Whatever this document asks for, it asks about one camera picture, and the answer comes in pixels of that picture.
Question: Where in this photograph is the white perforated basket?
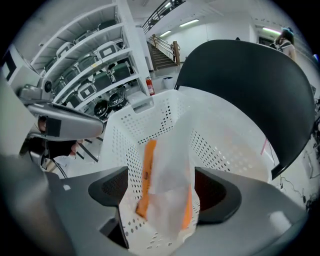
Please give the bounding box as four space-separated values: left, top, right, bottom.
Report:
101 89 275 256

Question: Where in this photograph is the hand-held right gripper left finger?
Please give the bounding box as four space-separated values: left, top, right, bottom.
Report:
47 166 130 251

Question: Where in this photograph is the red fire extinguisher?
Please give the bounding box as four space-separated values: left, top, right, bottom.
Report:
144 76 156 97

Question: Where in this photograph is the person's left hand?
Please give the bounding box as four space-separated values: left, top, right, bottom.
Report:
70 139 85 158

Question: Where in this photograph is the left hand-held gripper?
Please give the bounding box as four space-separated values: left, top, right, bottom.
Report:
1 44 106 140

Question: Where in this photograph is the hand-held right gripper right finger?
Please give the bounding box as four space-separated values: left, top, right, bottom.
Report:
179 166 308 256

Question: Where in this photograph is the row of grey device cases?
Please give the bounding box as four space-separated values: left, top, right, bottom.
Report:
43 19 133 111

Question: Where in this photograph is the black folding chair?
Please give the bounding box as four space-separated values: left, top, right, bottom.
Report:
174 39 316 180

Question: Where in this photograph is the wooden staircase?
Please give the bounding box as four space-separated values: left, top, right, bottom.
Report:
147 34 181 71

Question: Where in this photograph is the orange tissue packet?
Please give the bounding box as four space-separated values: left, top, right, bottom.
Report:
135 139 201 241

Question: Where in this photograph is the white metal shelf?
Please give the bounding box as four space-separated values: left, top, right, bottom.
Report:
29 0 151 118

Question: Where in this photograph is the black mezzanine railing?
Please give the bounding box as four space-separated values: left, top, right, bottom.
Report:
142 0 186 33

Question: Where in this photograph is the pile of black headsets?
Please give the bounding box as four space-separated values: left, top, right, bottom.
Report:
93 92 127 118

